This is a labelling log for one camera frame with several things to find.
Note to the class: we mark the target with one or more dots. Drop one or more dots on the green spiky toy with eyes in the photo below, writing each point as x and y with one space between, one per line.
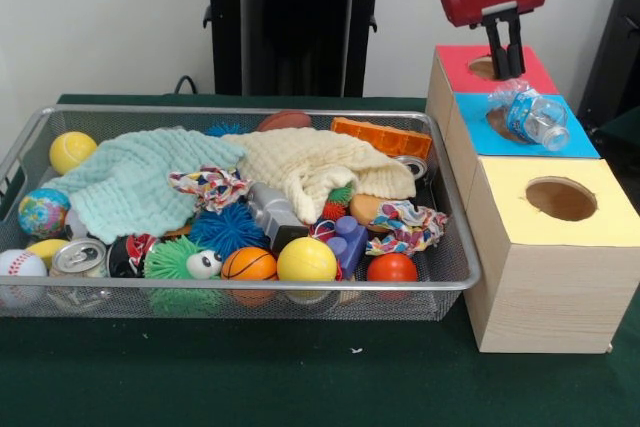
165 262

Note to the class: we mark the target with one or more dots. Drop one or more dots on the crushed clear plastic bottle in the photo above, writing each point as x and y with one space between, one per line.
532 117

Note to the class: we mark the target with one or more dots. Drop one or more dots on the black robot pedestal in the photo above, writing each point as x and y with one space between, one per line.
300 22

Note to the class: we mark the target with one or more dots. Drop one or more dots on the silver drink can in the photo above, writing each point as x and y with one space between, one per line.
80 254

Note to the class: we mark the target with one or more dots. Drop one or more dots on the yellow ball with seam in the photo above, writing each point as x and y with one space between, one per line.
72 152

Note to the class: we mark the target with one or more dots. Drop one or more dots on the smooth yellow ball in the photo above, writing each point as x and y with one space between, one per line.
306 259

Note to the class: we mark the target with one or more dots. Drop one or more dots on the cream waffle cloth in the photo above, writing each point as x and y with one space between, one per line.
300 157

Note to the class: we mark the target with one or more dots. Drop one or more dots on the globe print ball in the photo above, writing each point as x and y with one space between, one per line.
44 213

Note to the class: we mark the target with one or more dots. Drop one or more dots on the red-orange ball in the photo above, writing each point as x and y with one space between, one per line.
392 269

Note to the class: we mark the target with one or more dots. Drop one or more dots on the small orange basketball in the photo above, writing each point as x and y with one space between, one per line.
249 264

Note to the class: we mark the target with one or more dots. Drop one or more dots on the white baseball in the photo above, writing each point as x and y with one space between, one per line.
20 267

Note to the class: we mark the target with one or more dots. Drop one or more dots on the wooden box with three holes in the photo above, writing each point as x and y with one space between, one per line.
550 297

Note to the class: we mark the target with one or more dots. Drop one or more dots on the mint green waffle cloth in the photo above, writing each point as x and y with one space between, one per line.
125 177

